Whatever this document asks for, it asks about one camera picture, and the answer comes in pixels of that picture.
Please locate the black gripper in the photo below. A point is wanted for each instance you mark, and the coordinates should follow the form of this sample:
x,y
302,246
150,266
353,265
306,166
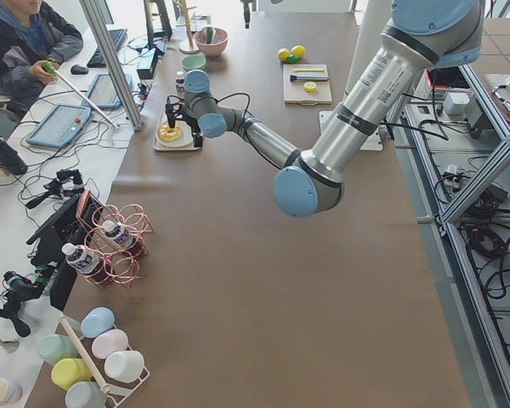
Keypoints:
x,y
246,13
192,121

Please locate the white round plate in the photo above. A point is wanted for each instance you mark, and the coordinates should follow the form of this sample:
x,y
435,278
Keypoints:
x,y
182,142

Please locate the glazed twisted donut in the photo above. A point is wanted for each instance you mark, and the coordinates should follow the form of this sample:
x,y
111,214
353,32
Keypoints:
x,y
169,134

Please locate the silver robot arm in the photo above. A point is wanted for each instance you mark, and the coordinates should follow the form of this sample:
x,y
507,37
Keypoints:
x,y
419,35

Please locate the cream rectangular tray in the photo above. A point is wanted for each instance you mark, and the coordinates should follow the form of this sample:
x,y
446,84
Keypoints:
x,y
156,145

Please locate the dark drink bottle on tray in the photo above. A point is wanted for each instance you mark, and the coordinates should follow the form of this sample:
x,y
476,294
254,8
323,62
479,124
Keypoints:
x,y
179,83

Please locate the steel ice scoop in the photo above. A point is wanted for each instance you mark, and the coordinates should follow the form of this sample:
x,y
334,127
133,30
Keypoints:
x,y
208,34

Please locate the pink bowl with ice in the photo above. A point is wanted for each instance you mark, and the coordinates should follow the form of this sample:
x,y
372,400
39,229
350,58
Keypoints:
x,y
217,47

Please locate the yellow lemon lower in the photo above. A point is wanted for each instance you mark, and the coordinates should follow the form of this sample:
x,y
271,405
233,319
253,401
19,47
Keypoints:
x,y
283,54

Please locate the yellow lemon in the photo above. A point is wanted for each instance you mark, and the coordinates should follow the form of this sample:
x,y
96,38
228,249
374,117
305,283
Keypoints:
x,y
283,54
299,51

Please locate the yellow lemon upper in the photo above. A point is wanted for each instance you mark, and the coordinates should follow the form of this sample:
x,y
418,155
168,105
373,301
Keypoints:
x,y
299,51

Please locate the green lime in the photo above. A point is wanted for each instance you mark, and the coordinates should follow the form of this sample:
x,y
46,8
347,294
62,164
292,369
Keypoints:
x,y
292,59

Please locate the wooden mug tree stand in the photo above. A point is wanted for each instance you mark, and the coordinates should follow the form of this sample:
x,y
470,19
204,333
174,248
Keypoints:
x,y
186,46

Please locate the green bowl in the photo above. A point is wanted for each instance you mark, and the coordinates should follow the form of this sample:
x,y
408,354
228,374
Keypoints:
x,y
193,62

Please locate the yellow plastic knife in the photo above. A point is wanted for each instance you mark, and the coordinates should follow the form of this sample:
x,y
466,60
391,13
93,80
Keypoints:
x,y
304,69

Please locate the steel muddler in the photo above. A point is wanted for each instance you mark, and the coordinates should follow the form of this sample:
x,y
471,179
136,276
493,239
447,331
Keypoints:
x,y
310,77

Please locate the wooden cutting board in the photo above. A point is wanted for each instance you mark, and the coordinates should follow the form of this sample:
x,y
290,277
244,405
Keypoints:
x,y
293,92

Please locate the half lemon slice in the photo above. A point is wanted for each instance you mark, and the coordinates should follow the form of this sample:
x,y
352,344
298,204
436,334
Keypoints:
x,y
310,87

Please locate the blue teach pendant upper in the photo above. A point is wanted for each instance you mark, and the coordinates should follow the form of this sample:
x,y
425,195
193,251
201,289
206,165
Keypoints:
x,y
102,92

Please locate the blue teach pendant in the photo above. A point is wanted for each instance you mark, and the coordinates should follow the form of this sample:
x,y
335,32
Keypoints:
x,y
60,126
102,92

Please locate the blue teach pendant lower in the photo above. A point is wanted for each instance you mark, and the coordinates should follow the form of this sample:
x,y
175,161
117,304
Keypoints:
x,y
60,126

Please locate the black computer mouse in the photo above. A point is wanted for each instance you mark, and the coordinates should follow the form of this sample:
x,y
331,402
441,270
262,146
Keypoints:
x,y
79,70

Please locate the bottle in copper rack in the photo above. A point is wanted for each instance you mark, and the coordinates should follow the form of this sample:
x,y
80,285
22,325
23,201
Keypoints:
x,y
89,263

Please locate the black thermos bottle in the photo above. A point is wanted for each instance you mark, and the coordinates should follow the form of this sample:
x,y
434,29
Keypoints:
x,y
10,159

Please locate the seated person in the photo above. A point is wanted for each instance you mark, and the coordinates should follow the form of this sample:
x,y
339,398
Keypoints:
x,y
32,33

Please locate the blue plastic cup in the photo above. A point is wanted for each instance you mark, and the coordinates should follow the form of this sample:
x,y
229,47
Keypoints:
x,y
97,321

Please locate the pink plastic cup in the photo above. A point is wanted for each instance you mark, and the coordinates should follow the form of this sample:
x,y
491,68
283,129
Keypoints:
x,y
109,342

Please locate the white plastic cup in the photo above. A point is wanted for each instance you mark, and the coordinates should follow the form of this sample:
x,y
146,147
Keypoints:
x,y
125,366

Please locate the green plastic cup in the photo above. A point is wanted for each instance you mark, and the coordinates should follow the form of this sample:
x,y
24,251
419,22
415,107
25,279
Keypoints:
x,y
54,348

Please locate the yellow plastic cup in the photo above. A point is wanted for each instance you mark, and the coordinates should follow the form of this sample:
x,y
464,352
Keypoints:
x,y
70,371

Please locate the white cup rack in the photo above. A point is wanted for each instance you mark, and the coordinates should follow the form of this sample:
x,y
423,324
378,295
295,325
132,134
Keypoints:
x,y
117,391

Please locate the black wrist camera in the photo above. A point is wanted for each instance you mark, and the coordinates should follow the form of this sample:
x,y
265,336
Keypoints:
x,y
173,110

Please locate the copper wire bottle rack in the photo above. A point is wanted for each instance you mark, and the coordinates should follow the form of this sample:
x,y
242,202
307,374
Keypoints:
x,y
121,260

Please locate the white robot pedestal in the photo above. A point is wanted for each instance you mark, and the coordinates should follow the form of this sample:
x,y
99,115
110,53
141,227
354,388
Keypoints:
x,y
375,17

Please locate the aluminium frame post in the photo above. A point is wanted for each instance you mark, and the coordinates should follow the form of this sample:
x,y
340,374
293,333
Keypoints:
x,y
97,25

